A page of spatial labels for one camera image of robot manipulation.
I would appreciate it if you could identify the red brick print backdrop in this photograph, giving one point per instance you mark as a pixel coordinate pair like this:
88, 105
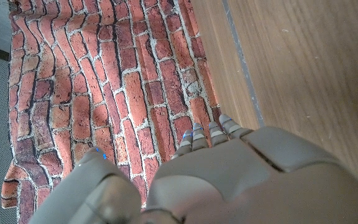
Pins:
104, 77

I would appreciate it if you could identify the grey tape outline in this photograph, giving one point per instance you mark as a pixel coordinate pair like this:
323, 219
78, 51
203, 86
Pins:
242, 62

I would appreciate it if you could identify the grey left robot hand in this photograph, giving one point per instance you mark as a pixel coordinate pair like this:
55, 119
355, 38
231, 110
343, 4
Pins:
228, 180

